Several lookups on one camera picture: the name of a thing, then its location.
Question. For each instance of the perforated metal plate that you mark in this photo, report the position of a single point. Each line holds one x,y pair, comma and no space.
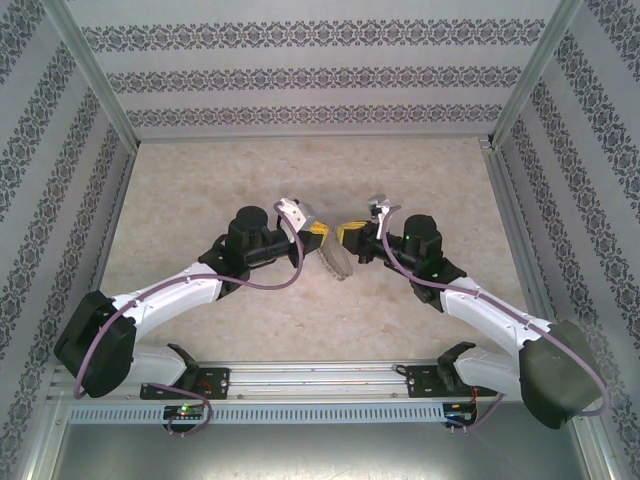
337,262

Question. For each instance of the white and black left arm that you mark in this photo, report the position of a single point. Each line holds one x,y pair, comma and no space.
170,295

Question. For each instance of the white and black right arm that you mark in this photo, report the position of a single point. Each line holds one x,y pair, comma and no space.
480,310

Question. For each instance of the small circuit board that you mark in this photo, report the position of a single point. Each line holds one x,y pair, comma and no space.
185,412
460,412

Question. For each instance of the grey metal sheet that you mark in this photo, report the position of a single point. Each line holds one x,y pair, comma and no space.
320,450

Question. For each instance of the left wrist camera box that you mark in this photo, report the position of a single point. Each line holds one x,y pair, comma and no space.
295,212

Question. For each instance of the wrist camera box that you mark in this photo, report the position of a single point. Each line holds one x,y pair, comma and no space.
295,212
378,204

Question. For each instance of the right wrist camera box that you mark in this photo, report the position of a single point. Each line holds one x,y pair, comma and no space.
378,204

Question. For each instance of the aluminium side rail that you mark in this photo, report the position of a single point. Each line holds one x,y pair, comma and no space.
515,225
116,210

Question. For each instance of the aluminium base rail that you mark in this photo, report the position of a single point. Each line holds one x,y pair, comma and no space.
320,380

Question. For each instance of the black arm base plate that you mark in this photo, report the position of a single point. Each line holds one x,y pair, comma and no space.
215,382
420,382

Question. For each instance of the aluminium frame post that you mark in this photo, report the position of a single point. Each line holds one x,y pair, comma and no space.
537,70
95,75

